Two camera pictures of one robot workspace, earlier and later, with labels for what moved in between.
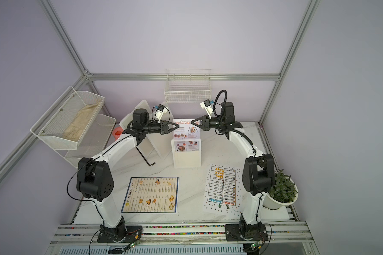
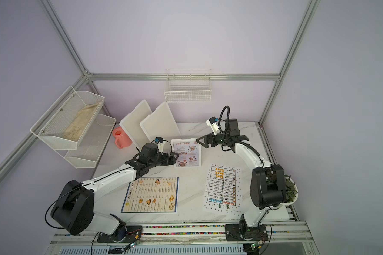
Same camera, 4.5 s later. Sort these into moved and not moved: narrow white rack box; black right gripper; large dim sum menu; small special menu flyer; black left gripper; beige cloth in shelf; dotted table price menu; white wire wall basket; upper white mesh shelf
Moved: small special menu flyer; black left gripper; black right gripper
Not moved: upper white mesh shelf; narrow white rack box; beige cloth in shelf; dotted table price menu; white wire wall basket; large dim sum menu
